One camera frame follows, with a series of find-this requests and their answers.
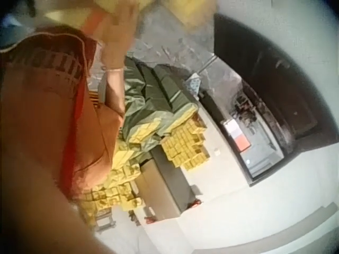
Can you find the green tarp cover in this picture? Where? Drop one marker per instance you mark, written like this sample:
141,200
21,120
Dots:
151,100

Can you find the stack of yellow boxes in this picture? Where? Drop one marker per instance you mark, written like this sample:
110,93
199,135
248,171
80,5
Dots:
116,185
186,145

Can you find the brown cardboard carton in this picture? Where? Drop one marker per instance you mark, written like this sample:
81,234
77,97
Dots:
161,185

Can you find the metal trolley frame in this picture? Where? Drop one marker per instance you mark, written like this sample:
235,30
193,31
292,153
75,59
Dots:
104,219

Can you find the person's right fingers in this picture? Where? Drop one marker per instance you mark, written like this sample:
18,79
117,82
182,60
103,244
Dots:
128,18

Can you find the orange and white paper sheet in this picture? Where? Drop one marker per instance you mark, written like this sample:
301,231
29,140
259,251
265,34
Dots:
237,135

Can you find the dark doorway frame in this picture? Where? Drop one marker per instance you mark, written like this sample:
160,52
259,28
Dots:
265,79

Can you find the blue white patterned packet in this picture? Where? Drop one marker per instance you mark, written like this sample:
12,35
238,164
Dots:
193,83

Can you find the yellow packet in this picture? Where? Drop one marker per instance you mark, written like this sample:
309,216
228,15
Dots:
121,4

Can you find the person's right hand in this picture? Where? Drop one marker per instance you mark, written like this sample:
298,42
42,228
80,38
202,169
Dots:
117,39

